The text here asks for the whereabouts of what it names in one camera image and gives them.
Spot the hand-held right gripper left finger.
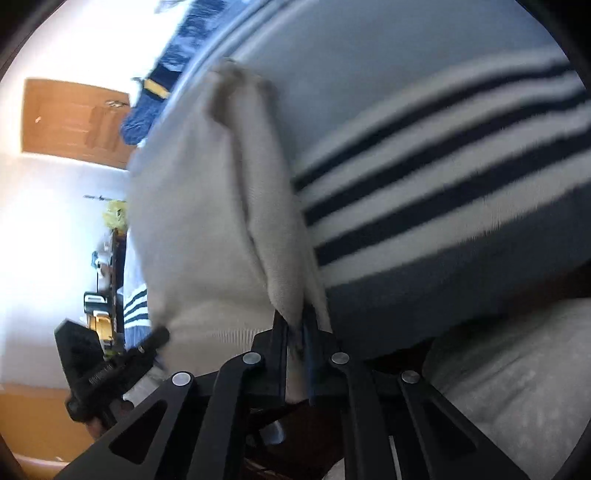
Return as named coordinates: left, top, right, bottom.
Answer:
left=55, top=309, right=290, bottom=480

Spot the off-white fuzzy cloth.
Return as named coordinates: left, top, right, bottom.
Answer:
left=422, top=298, right=591, bottom=480

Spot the yellow black tool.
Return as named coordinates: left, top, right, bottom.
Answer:
left=83, top=293, right=116, bottom=357

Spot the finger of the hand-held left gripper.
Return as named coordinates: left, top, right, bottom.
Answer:
left=134, top=327, right=171, bottom=365

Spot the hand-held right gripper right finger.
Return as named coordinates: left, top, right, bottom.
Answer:
left=301, top=308, right=529, bottom=480

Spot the brown wooden board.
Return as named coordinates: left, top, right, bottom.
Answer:
left=107, top=228, right=127, bottom=356

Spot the brown wooden door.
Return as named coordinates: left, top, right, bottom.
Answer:
left=21, top=78, right=139, bottom=169

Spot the blue white striped blanket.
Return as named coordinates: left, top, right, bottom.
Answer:
left=117, top=0, right=591, bottom=365

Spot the cream knit sweater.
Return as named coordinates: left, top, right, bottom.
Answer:
left=127, top=58, right=333, bottom=402

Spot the yellow green object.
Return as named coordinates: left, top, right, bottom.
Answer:
left=102, top=200, right=129, bottom=232

